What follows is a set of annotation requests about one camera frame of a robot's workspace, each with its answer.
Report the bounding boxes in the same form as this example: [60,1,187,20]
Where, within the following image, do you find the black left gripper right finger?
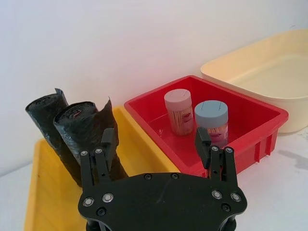
[194,127,238,185]

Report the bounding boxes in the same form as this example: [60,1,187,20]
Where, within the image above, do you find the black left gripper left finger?
[79,128,116,191]

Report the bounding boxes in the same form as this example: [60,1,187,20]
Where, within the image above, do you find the toothpick jar with blue lid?
[194,102,229,147]

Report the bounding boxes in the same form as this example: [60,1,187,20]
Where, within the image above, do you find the yellow plastic bin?
[24,105,181,231]

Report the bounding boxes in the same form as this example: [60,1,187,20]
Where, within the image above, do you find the black garbage bag roll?
[52,96,128,186]
[25,88,84,187]

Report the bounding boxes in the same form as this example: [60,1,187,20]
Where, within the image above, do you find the red plastic bin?
[124,75,289,178]

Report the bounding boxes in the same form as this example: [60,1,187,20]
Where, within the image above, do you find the toothpick jar with grey lid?
[164,89,194,137]

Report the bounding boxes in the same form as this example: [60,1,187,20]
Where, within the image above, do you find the cream plastic bin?
[200,28,308,134]

